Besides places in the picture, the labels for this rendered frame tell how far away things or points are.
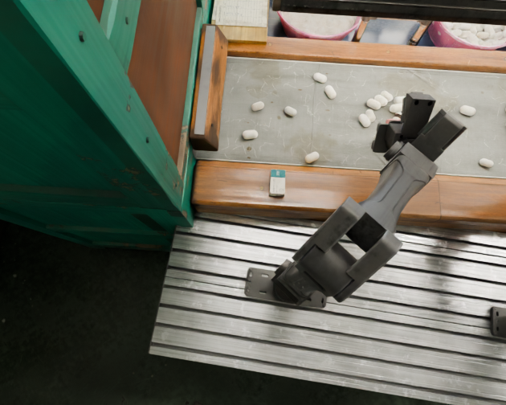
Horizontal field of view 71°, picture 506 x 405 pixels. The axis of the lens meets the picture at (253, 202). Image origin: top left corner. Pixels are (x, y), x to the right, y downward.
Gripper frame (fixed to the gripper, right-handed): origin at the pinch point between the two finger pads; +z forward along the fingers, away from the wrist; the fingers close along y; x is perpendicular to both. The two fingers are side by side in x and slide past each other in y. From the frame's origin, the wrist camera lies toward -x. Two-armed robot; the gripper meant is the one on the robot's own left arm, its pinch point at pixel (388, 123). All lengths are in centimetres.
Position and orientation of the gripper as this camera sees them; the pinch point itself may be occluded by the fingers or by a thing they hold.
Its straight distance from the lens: 90.4
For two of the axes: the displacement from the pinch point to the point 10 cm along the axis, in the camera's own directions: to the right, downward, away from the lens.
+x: -0.5, 8.2, 5.7
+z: 0.4, -5.7, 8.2
